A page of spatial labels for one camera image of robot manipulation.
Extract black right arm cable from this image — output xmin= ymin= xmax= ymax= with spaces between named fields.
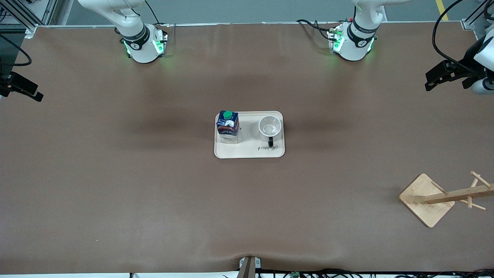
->
xmin=0 ymin=34 xmax=32 ymax=66

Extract aluminium frame corner post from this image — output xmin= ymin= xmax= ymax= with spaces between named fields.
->
xmin=461 ymin=0 xmax=494 ymax=31

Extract black right base cable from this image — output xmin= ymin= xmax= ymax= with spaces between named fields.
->
xmin=145 ymin=0 xmax=173 ymax=30

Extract wooden mug tree rack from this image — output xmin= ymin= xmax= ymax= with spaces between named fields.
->
xmin=398 ymin=171 xmax=494 ymax=228

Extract blue milk carton green cap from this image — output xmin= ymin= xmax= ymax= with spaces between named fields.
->
xmin=216 ymin=110 xmax=240 ymax=144

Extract aluminium frame with black struts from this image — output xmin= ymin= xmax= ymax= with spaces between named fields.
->
xmin=0 ymin=0 xmax=58 ymax=39

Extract cream plastic tray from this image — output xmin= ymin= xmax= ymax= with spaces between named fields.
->
xmin=214 ymin=111 xmax=286 ymax=159

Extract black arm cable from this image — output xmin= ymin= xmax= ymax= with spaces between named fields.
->
xmin=0 ymin=34 xmax=32 ymax=66
xmin=431 ymin=0 xmax=487 ymax=75

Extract black left base cables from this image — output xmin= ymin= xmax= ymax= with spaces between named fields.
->
xmin=296 ymin=19 xmax=337 ymax=41

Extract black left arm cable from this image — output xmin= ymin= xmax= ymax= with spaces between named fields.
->
xmin=431 ymin=0 xmax=487 ymax=75

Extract white mug black handle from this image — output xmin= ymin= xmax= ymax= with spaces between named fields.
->
xmin=258 ymin=115 xmax=283 ymax=148

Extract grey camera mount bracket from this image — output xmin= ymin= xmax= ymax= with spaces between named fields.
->
xmin=237 ymin=256 xmax=262 ymax=278

